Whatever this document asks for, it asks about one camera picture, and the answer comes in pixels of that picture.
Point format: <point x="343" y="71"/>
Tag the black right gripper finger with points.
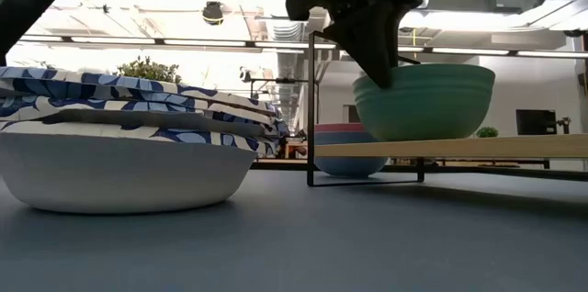
<point x="374" y="48"/>

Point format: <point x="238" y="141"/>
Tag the green plastic bowl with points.
<point x="427" y="104"/>

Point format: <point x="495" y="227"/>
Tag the pink plastic bowl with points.
<point x="337" y="127"/>

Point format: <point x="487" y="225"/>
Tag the blue plastic bowl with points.
<point x="349" y="167"/>

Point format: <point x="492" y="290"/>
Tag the person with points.
<point x="298" y="149"/>

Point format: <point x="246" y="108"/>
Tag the wooden cutting board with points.
<point x="459" y="147"/>

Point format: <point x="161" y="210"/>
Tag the long ceiling light strip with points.
<point x="505" y="52"/>
<point x="206" y="42"/>

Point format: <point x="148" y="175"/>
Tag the small green background plant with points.
<point x="487" y="132"/>

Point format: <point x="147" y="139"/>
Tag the black hanging ceiling device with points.
<point x="212" y="13"/>

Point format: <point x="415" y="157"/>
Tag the black computer monitor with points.
<point x="535" y="122"/>

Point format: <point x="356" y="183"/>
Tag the small black background stand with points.
<point x="564" y="124"/>

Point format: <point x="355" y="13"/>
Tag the white flowering plant in pot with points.
<point x="147" y="71"/>

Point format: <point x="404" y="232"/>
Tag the black camera boom stand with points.
<point x="275" y="81"/>

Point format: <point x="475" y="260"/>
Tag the black metal table frame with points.
<point x="551" y="174"/>

